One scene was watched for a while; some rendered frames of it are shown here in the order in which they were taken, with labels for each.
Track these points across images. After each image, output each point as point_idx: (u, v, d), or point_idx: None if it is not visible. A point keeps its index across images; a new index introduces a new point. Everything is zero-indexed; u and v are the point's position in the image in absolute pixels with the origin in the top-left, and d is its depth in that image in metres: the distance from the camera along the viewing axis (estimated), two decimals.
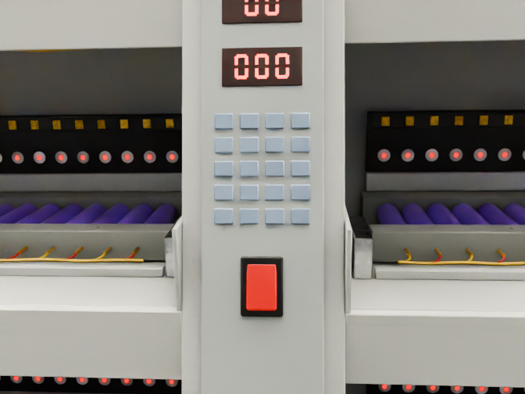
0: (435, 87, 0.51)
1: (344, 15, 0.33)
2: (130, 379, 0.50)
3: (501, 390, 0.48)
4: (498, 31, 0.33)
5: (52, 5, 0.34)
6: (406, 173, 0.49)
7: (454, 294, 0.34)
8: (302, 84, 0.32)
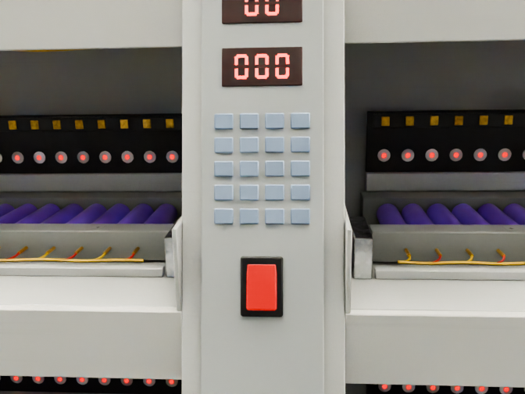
0: (435, 87, 0.51)
1: (344, 15, 0.33)
2: (130, 379, 0.50)
3: (501, 390, 0.48)
4: (498, 31, 0.33)
5: (52, 5, 0.34)
6: (406, 173, 0.49)
7: (454, 294, 0.34)
8: (302, 84, 0.32)
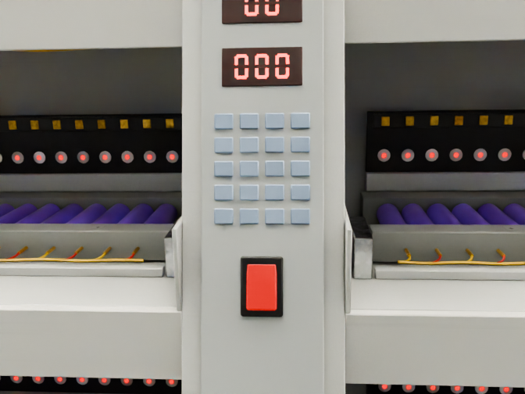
0: (435, 87, 0.51)
1: (344, 15, 0.33)
2: (130, 379, 0.50)
3: (501, 390, 0.48)
4: (498, 31, 0.33)
5: (52, 5, 0.34)
6: (406, 173, 0.49)
7: (454, 294, 0.34)
8: (302, 84, 0.32)
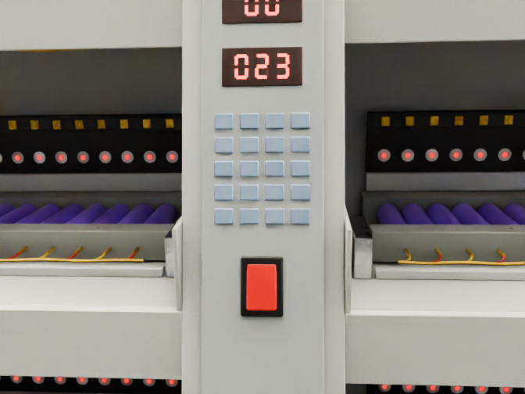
0: (435, 87, 0.51)
1: (344, 15, 0.33)
2: (130, 379, 0.50)
3: (501, 390, 0.48)
4: (498, 31, 0.33)
5: (52, 5, 0.34)
6: (406, 173, 0.49)
7: (454, 294, 0.34)
8: (302, 84, 0.32)
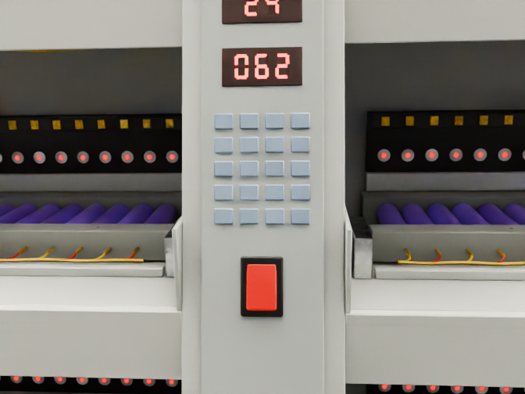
0: (435, 87, 0.51)
1: (344, 15, 0.33)
2: (130, 379, 0.50)
3: (501, 390, 0.48)
4: (498, 31, 0.33)
5: (52, 5, 0.34)
6: (406, 173, 0.49)
7: (454, 294, 0.34)
8: (302, 84, 0.32)
